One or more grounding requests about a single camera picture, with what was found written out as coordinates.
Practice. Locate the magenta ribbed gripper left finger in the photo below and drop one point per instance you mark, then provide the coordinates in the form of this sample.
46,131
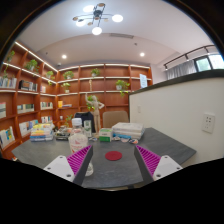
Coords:
60,167

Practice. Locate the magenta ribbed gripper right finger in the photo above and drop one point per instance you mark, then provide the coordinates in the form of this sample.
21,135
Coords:
152,166

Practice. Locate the clear plastic water bottle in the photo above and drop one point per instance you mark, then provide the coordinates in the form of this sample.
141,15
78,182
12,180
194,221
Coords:
78,142

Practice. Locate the red round coaster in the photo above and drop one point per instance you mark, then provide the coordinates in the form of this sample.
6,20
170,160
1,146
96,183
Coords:
113,155

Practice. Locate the green and white box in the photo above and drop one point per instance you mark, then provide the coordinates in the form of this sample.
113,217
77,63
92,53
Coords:
105,135

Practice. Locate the small white green carton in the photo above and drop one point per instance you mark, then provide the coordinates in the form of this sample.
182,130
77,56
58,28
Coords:
88,128

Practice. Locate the colourful book stack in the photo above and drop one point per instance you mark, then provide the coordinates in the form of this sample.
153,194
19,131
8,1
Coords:
41,132

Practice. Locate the dark chair with jacket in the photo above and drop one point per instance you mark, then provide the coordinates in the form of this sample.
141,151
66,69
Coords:
86,116

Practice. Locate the beige chair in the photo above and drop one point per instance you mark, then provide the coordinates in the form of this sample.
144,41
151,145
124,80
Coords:
111,118

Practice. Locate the wooden artist mannequin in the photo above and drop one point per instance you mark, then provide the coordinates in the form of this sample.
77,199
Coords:
96,113

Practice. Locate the potted plant on shelf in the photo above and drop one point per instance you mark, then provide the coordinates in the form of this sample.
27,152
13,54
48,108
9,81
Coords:
122,87

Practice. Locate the grey window curtain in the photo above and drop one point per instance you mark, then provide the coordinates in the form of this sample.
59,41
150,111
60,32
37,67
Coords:
180,70

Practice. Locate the ceiling chandelier lamp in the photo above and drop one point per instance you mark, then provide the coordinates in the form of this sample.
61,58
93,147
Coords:
94,15

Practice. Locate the white wall power socket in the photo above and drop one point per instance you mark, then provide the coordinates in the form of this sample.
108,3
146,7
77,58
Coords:
208,123

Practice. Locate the wooden wall bookshelf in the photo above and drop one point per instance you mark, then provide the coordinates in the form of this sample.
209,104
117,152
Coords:
31,89

